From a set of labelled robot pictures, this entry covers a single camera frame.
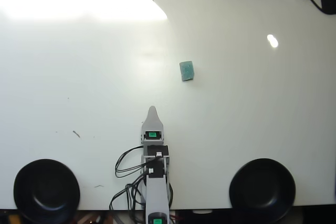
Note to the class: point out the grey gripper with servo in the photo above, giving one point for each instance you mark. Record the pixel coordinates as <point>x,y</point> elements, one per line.
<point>152,140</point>

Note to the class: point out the blue foam cube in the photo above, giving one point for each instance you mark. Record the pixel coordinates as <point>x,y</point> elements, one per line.
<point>187,70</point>

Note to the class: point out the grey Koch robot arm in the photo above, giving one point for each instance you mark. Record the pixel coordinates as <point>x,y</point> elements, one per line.
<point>156,195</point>

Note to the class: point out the black round bowl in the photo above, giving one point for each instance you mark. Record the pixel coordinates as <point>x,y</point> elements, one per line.
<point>262,190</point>
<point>46,190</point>

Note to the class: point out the yellow object under table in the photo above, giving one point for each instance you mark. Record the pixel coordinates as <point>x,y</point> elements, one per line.
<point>12,219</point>

